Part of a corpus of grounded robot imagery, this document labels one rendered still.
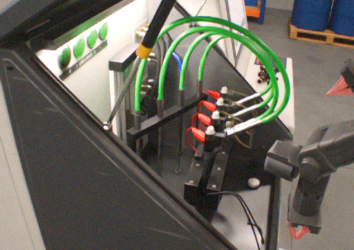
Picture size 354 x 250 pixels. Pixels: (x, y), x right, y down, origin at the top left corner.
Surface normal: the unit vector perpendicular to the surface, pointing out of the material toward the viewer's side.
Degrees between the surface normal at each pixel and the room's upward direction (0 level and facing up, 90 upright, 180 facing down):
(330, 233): 0
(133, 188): 90
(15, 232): 90
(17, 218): 90
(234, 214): 0
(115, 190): 90
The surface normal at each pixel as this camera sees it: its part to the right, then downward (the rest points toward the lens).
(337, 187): 0.04, -0.85
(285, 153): -0.23, -0.75
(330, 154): -0.65, 0.57
